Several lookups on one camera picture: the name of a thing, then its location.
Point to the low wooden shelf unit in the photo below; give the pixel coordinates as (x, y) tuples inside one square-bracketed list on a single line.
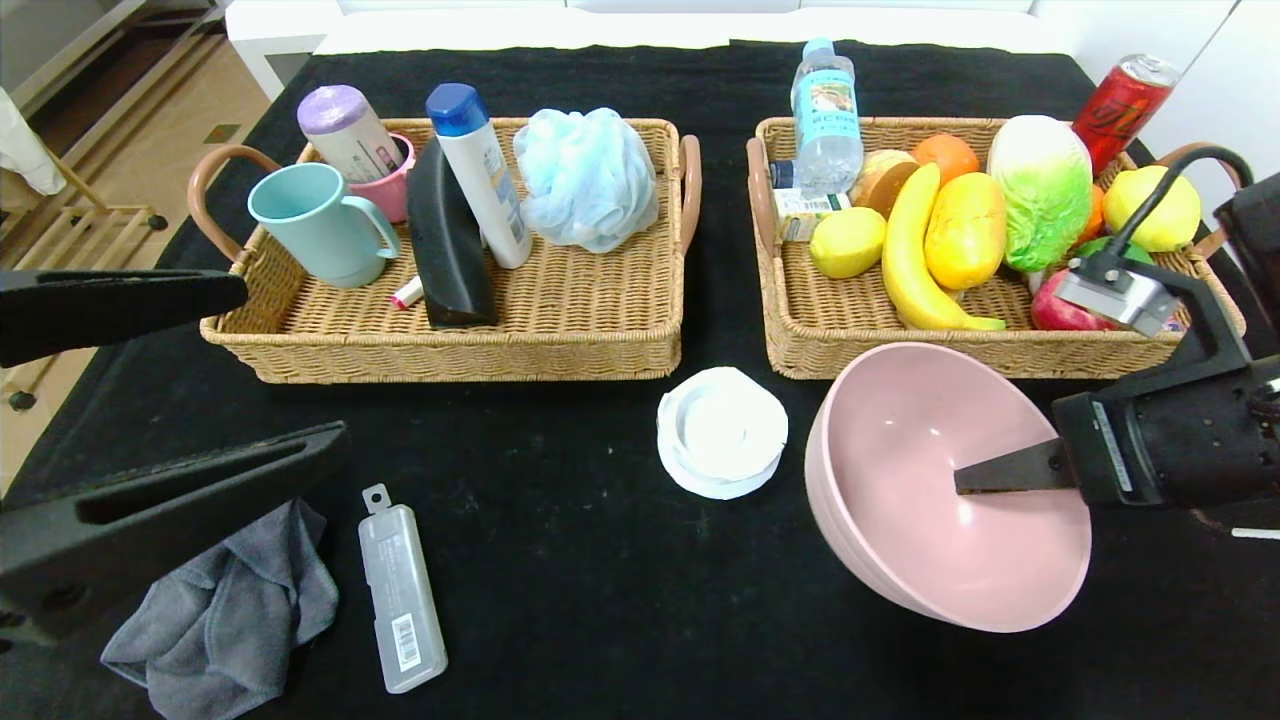
[(100, 60)]

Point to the black curved case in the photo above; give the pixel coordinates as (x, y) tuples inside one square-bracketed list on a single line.
[(450, 260)]

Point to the pink cup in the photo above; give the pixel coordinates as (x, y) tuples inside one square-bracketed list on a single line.
[(392, 195)]

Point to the pink bowl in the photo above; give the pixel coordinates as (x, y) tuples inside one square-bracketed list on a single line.
[(900, 450)]

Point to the napa cabbage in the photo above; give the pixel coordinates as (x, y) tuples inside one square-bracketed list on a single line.
[(1040, 185)]

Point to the dark table cloth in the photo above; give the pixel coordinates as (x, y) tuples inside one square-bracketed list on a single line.
[(600, 600)]

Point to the small white pink tube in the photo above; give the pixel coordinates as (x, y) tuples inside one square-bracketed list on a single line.
[(408, 295)]

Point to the yellow mango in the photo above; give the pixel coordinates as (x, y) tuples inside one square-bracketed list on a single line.
[(965, 235)]

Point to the brown bread bun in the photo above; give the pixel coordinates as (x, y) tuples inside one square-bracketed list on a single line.
[(880, 180)]

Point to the bottle with purple cap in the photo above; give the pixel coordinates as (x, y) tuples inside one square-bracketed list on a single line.
[(345, 130)]

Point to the teal mug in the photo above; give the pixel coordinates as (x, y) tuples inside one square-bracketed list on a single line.
[(310, 230)]

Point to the yellow banana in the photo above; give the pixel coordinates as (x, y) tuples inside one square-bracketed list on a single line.
[(905, 270)]

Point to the white hanging cloth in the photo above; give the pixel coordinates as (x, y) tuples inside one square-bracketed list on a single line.
[(25, 150)]

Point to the white and green box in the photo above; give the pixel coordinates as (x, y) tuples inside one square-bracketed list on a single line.
[(800, 215)]

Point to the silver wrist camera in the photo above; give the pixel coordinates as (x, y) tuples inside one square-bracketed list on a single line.
[(1115, 295)]

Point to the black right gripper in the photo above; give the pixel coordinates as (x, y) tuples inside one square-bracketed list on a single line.
[(1108, 448)]

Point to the light blue bath loofah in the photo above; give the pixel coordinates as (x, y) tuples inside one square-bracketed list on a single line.
[(585, 180)]

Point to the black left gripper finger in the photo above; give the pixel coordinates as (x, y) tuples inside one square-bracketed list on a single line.
[(140, 550), (110, 312)]

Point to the small yellow lemon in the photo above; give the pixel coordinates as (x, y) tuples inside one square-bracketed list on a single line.
[(848, 243)]

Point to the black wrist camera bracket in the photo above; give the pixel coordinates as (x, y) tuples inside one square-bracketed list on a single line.
[(1210, 330)]

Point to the white bottle with blue cap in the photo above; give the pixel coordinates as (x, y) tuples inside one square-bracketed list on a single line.
[(490, 190)]

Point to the large yellow lemon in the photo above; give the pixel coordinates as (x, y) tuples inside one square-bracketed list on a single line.
[(1170, 215)]

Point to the green round fruit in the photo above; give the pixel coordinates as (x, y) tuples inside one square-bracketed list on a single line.
[(1095, 247)]

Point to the water bottle with blue cap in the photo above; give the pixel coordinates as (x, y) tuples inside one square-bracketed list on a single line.
[(828, 120)]

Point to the red apple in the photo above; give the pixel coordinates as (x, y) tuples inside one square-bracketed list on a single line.
[(1055, 312)]

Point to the orange fruit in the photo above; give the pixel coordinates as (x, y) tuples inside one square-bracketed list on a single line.
[(948, 153), (1095, 220)]

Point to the grey cloth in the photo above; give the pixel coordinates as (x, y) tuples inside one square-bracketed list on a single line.
[(230, 630)]

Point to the wooden rack on casters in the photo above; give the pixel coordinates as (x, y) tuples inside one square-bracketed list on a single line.
[(100, 212)]

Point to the red soda can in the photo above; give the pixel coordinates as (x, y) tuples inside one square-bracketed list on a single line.
[(1120, 110)]

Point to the clear plastic toothbrush case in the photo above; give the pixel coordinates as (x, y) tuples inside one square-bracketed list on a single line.
[(400, 590)]

